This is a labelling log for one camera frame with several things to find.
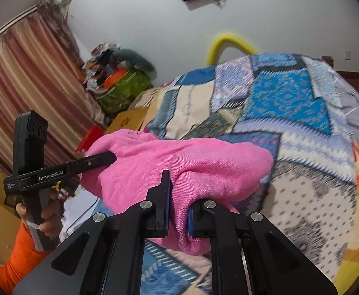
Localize small cardboard box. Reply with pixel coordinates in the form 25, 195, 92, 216
106, 107, 151, 136

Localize yellow foam tube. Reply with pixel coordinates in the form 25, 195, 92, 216
206, 31, 258, 66

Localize pile of cluttered household items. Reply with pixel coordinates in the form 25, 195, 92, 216
82, 42, 127, 91

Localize orange box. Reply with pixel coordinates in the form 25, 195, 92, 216
102, 68, 127, 88

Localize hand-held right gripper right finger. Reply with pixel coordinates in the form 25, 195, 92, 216
187, 200, 337, 295

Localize person's left hand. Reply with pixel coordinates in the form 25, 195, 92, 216
16, 187, 63, 232

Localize striped brown curtain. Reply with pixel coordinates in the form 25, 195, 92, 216
0, 0, 106, 179

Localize green printed cloth cover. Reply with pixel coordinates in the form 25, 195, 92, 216
95, 69, 154, 114

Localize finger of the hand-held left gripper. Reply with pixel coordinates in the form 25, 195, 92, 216
65, 151, 117, 176

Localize red plastic item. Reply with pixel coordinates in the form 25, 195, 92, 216
76, 126, 104, 152

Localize pink button shirt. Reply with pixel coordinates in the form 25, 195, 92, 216
80, 129, 275, 255

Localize person's left forearm orange sleeve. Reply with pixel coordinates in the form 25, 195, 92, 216
0, 221, 60, 294

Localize white plastic bag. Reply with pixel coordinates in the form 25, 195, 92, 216
61, 187, 100, 240

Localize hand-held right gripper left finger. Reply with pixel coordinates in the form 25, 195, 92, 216
12, 170, 171, 295

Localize blue patchwork printed blanket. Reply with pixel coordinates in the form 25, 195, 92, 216
136, 54, 359, 295

